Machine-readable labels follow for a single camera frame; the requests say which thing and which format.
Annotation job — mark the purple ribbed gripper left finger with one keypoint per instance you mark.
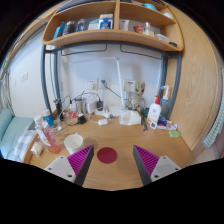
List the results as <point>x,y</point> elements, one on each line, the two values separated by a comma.
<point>73,168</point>

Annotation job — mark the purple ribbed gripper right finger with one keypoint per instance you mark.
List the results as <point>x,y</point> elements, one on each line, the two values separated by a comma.
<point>151,167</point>

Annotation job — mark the white paper cup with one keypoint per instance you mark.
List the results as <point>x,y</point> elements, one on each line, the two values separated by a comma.
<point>74,143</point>

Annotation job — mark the dark red round coaster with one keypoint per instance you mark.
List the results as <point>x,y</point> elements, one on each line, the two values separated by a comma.
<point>107,155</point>

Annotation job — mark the green soap box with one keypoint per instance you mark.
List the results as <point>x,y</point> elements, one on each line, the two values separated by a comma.
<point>174,133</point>

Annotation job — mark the small white jar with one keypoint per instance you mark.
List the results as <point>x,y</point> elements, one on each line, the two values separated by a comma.
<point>37,148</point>

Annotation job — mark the pink liquid clear bottle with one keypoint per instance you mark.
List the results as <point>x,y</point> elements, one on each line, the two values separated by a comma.
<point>46,134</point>

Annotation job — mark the black power adapter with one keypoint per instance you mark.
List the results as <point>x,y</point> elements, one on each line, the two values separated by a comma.
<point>81,119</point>

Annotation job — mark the white crumpled tissue pack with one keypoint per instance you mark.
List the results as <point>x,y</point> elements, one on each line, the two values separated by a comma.
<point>129,117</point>

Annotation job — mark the white red pump bottle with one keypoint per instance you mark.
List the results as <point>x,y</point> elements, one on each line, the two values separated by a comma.
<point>154,111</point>

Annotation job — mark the white power strip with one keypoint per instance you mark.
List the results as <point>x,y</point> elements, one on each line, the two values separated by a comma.
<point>103,113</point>

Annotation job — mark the blue clear pump bottle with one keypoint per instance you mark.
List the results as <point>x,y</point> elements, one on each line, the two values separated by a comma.
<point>164,102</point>

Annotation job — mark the groot figurine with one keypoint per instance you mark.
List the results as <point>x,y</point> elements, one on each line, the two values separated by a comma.
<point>136,101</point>

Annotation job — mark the white desk lamp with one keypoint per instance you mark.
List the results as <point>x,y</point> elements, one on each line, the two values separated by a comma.
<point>100,75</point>

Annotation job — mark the light blue bed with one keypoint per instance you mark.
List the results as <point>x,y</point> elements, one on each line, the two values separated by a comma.
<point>16,134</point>

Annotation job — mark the white blue box on shelf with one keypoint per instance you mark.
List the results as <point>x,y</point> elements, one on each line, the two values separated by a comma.
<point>106,21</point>

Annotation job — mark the wooden wall shelf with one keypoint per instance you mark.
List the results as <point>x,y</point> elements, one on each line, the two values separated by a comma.
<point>156,13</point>

